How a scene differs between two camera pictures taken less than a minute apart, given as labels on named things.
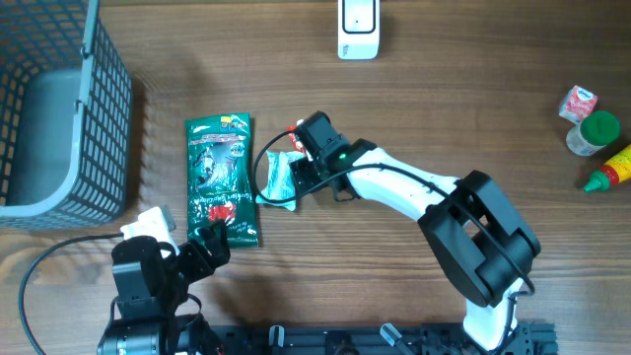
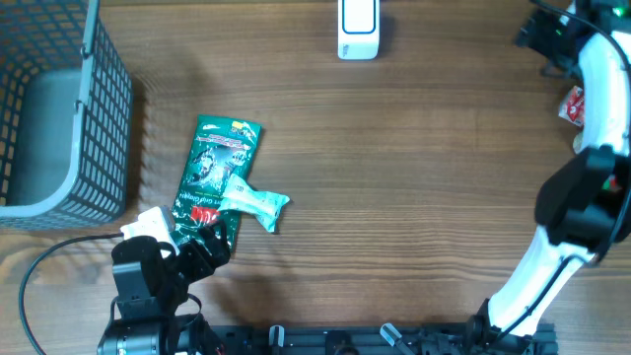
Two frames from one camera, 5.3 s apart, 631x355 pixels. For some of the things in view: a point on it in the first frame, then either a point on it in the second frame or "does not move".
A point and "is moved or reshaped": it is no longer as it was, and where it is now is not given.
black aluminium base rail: x=374 y=339 does not move
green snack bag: x=220 y=177 is moved or reshaped
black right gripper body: x=311 y=173 -> x=545 y=34
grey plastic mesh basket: x=66 y=115 does not move
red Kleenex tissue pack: x=579 y=103 does not move
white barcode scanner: x=358 y=29 does not move
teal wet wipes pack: x=281 y=182 -> x=240 y=195
